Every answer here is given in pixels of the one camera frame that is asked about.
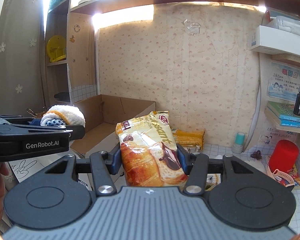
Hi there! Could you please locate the croissant snack bag front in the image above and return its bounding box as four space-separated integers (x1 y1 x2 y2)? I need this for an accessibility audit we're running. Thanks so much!
115 111 188 187

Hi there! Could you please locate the white glove roll front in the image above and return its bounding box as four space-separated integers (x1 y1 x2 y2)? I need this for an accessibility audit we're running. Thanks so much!
40 105 85 127

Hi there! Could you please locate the orange snack bag back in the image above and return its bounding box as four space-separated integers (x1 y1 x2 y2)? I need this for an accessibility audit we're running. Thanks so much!
172 129 205 150

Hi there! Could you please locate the teal capped stamp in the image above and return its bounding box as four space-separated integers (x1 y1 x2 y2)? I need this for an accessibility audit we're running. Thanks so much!
232 132 245 154

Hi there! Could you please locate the open cardboard box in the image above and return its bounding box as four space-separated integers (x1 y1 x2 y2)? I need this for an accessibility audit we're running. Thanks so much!
71 94 156 157

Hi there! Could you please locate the brown hair claw clip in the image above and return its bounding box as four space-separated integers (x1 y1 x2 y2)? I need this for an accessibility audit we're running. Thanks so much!
250 150 262 160

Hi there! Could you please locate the red cylindrical speaker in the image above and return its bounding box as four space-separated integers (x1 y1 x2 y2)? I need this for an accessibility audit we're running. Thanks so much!
268 140 299 173

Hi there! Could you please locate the pink smart watch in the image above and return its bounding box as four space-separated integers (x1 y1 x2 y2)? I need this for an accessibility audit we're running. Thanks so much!
266 165 295 187

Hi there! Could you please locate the floral curtain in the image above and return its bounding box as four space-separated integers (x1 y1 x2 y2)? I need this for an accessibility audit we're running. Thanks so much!
0 0 45 115

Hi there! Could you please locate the wooden desk shelf unit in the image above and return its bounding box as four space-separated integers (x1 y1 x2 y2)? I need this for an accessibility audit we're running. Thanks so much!
44 0 300 154

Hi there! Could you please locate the yellow plastic spool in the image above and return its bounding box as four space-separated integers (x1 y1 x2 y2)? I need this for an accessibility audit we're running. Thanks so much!
46 35 66 62

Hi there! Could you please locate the blue book stack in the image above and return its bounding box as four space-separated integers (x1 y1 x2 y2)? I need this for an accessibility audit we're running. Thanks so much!
266 101 300 128

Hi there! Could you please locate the white flat box on shelf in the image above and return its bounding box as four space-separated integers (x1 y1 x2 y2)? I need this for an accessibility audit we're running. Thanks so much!
249 25 300 56

